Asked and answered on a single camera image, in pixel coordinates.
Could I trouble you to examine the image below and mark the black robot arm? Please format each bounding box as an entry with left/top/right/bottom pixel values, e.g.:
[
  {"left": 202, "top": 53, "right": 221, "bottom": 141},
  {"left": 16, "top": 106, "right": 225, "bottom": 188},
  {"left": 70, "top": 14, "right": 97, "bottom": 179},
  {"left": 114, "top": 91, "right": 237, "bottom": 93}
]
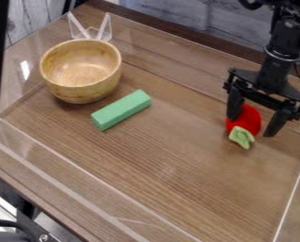
[{"left": 222, "top": 0, "right": 300, "bottom": 137}]

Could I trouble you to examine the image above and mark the clear acrylic tray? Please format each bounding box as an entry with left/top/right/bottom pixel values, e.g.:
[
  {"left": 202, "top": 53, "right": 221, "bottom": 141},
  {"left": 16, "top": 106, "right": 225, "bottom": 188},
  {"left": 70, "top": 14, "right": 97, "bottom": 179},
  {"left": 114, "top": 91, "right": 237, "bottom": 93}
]
[{"left": 0, "top": 67, "right": 300, "bottom": 242}]

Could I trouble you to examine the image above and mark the green rectangular block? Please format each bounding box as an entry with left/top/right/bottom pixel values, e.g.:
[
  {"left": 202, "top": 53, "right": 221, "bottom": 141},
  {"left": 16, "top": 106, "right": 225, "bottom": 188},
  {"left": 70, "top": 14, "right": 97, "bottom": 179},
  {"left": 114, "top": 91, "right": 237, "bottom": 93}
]
[{"left": 90, "top": 90, "right": 152, "bottom": 131}]

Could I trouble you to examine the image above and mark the wooden bowl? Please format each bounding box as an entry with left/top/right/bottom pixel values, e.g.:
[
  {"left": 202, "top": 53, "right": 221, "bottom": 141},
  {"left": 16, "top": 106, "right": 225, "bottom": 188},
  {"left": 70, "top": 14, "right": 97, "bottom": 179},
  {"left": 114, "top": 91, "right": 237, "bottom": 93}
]
[{"left": 39, "top": 39, "right": 122, "bottom": 104}]

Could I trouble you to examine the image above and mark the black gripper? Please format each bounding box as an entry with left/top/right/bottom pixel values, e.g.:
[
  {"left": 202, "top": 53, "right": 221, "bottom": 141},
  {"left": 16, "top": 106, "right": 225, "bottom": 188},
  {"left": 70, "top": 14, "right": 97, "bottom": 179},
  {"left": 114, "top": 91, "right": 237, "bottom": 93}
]
[{"left": 222, "top": 68, "right": 300, "bottom": 137}]

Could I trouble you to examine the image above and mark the black cable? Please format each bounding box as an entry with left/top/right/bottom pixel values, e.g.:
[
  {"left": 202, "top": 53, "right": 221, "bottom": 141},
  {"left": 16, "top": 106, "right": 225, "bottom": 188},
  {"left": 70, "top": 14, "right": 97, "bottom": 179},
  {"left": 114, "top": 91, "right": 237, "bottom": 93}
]
[{"left": 0, "top": 218, "right": 31, "bottom": 242}]

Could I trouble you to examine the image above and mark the clear acrylic corner bracket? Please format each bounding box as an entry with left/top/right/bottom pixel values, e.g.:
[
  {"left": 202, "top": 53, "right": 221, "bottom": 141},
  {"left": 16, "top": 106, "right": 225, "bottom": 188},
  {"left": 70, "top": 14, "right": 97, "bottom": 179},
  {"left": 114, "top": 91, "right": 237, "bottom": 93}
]
[{"left": 67, "top": 12, "right": 113, "bottom": 42}]

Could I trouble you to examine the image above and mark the black metal mount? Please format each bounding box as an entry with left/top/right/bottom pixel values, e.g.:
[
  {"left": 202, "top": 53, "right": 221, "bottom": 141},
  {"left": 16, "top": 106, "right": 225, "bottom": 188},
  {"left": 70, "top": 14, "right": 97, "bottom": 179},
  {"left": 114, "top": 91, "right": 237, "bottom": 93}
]
[{"left": 16, "top": 211, "right": 61, "bottom": 242}]

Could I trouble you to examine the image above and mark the red plush strawberry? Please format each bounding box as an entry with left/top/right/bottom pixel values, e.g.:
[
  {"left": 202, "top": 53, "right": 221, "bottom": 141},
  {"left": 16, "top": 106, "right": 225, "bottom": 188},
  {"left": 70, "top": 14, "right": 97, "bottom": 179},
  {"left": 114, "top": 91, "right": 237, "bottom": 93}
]
[{"left": 225, "top": 104, "right": 263, "bottom": 149}]

